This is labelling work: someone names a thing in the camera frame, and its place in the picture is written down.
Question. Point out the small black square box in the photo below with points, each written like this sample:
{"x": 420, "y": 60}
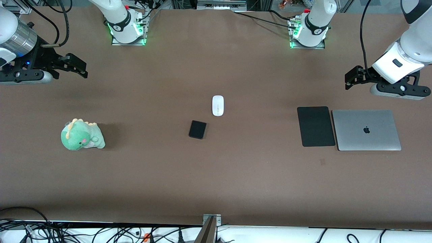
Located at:
{"x": 197, "y": 129}

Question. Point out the metal table edge bracket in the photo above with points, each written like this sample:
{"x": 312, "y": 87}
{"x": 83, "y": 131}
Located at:
{"x": 210, "y": 227}

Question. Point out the black mouse pad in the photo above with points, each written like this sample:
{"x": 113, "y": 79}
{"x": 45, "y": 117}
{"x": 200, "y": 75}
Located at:
{"x": 316, "y": 126}

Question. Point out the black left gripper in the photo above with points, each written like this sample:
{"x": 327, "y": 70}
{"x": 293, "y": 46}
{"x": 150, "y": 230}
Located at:
{"x": 366, "y": 75}

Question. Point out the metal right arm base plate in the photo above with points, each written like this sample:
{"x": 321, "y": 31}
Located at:
{"x": 116, "y": 42}

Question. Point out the grey device box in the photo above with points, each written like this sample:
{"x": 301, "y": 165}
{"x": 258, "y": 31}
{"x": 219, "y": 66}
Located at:
{"x": 221, "y": 4}

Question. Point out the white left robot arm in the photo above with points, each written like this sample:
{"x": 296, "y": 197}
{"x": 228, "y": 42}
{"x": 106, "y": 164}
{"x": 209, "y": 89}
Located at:
{"x": 410, "y": 50}

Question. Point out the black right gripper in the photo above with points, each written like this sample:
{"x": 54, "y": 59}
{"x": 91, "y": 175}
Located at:
{"x": 43, "y": 57}

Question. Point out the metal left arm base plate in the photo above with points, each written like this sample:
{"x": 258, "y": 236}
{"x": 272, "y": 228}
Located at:
{"x": 320, "y": 45}

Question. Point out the green dinosaur plush toy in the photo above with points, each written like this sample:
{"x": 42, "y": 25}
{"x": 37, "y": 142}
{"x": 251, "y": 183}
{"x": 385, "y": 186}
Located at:
{"x": 81, "y": 135}

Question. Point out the aluminium frame profile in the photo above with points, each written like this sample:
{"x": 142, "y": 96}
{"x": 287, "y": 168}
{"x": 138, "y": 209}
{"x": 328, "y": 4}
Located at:
{"x": 20, "y": 6}

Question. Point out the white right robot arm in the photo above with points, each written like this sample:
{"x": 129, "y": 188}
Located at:
{"x": 119, "y": 17}

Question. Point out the silver laptop with apple logo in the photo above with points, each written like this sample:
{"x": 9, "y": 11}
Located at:
{"x": 366, "y": 130}

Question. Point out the white computer mouse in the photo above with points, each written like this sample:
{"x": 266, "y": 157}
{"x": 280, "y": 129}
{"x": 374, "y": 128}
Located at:
{"x": 217, "y": 105}

